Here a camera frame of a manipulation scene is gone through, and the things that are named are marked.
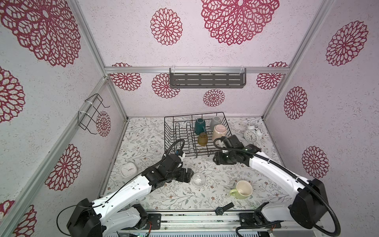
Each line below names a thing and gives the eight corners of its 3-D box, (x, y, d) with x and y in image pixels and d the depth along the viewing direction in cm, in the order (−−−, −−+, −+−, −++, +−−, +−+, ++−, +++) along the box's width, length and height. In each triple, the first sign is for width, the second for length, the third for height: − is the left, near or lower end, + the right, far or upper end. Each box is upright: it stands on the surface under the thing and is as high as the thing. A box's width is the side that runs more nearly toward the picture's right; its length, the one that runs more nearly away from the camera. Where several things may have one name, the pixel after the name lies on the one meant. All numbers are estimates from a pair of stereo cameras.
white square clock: (123, 179, 90) (120, 176, 87) (122, 168, 95) (119, 165, 91) (138, 174, 92) (136, 171, 89) (136, 164, 97) (134, 160, 93)
